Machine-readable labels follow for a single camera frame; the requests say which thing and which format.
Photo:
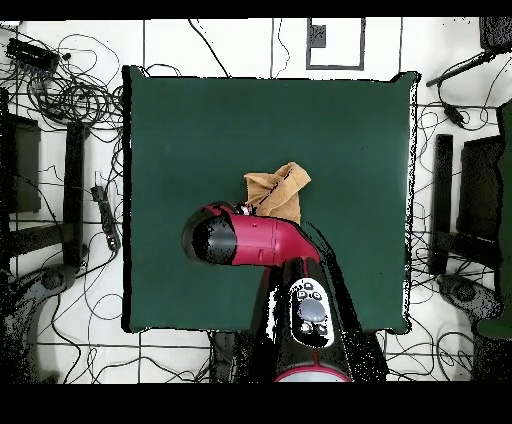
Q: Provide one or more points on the long black bar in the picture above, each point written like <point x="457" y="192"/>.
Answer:
<point x="74" y="192"/>
<point x="442" y="192"/>

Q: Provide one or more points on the black power adapter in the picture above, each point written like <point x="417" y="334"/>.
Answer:
<point x="454" y="115"/>

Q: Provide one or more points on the black power strip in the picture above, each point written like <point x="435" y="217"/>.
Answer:
<point x="374" y="356"/>
<point x="106" y="216"/>

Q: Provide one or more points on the black flat panel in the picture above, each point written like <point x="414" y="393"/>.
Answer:
<point x="480" y="188"/>

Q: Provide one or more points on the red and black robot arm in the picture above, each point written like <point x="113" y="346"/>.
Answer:
<point x="256" y="240"/>

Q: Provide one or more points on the black robot stand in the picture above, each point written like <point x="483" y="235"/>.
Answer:
<point x="226" y="356"/>

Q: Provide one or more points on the black flat box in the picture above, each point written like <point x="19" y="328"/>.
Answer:
<point x="24" y="168"/>

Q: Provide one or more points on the grey wheeled stand base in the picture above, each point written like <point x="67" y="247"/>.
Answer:
<point x="52" y="280"/>
<point x="464" y="294"/>

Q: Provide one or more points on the black square box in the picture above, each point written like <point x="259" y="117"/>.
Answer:
<point x="496" y="34"/>

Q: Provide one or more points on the dark green table cloth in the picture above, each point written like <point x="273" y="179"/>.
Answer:
<point x="180" y="140"/>

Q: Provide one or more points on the black rod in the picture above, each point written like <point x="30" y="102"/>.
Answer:
<point x="460" y="68"/>

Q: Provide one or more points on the yellow terry towel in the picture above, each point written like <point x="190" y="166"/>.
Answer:
<point x="280" y="188"/>

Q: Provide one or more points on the black electronics box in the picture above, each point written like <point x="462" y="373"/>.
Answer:
<point x="32" y="54"/>

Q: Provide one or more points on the grey floor outlet frame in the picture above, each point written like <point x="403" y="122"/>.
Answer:
<point x="316" y="36"/>

